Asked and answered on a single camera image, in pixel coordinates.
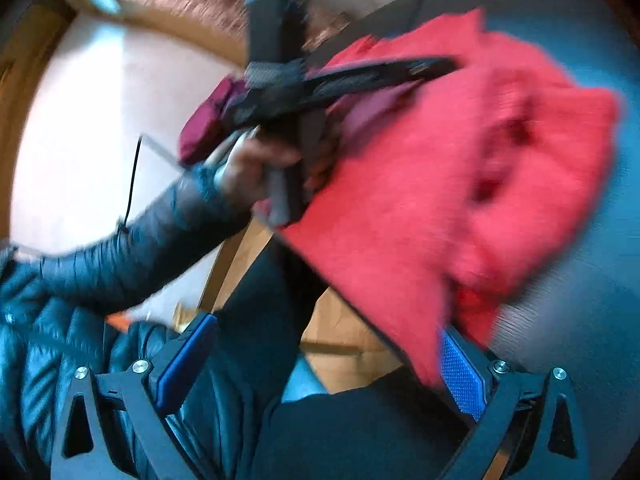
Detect person's left hand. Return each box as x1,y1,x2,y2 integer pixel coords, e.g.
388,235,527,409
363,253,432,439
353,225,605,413
217,129,302,207

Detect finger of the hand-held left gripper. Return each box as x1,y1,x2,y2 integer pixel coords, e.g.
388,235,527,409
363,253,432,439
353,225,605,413
300,56,458,111

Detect red knit sweater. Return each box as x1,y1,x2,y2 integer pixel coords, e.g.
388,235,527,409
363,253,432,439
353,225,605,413
277,7,623,388

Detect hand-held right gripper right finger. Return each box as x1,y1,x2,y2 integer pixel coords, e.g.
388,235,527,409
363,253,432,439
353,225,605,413
439,325,591,480

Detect person's black pants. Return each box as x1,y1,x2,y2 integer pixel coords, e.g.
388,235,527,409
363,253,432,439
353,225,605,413
215,240,476,480

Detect maroon cloth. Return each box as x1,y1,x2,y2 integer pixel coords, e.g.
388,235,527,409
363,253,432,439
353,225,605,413
179,74,418,168

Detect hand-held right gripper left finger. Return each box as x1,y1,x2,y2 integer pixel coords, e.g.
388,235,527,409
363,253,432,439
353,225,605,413
50,312,219,480

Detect person's left forearm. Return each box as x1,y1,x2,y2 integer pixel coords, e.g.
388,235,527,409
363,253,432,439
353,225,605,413
42,162,253,313

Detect person's dark puffer jacket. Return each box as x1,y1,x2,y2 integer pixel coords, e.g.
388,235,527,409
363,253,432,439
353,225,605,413
0,245,281,480

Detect black cable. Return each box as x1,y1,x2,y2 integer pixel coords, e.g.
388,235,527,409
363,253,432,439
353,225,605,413
121,132,147,235

